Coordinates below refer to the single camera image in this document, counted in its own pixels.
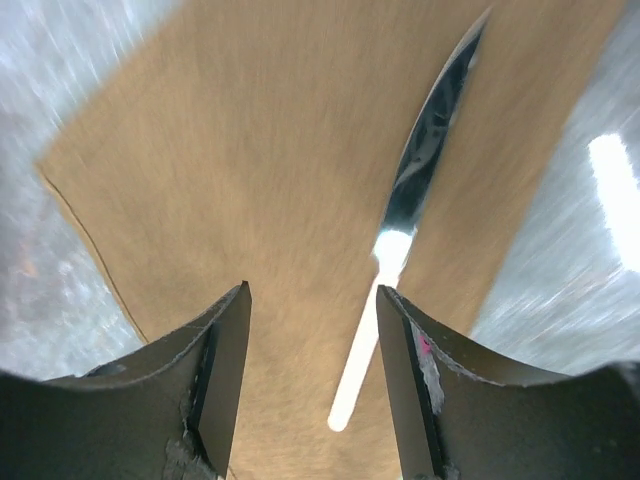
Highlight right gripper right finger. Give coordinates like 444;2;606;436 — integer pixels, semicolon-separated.
377;286;639;479

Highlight brown cloth napkin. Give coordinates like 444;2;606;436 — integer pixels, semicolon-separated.
39;1;625;479

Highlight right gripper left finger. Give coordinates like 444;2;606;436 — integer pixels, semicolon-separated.
1;283;252;479

